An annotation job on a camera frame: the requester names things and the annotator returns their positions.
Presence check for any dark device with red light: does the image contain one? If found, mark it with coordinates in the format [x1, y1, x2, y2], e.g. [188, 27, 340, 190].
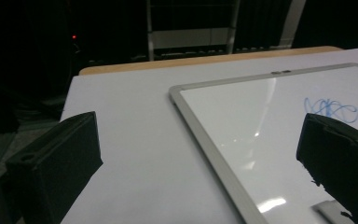
[70, 33, 82, 54]

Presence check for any white table cover sheet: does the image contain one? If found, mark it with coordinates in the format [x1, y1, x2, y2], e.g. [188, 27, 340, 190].
[60, 47, 358, 224]

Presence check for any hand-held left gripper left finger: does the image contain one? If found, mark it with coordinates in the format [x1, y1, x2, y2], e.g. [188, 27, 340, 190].
[5, 111, 104, 224]

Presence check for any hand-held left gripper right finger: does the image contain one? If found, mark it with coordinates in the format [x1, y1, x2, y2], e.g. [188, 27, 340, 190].
[296, 112, 358, 224]

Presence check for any grey metal rack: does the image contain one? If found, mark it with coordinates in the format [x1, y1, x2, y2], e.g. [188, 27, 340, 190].
[145, 0, 241, 62]

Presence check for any grey metal pole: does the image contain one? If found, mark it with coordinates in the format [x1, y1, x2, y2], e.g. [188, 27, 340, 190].
[278, 0, 307, 49]

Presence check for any whiteboard with grey frame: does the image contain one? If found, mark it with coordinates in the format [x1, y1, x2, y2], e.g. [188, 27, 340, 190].
[168, 63, 358, 224]

